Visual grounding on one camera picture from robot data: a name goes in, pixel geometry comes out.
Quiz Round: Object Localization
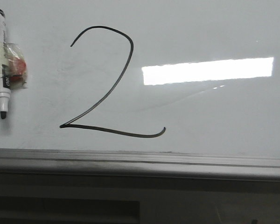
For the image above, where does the white black whiteboard marker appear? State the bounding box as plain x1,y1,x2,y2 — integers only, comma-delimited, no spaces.
0,8,28,120

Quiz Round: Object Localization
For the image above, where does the white whiteboard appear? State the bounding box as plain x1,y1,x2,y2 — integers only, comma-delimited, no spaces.
0,0,280,181

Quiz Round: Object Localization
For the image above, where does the grey wall vent panel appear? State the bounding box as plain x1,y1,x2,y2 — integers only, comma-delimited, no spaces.
0,190,280,224

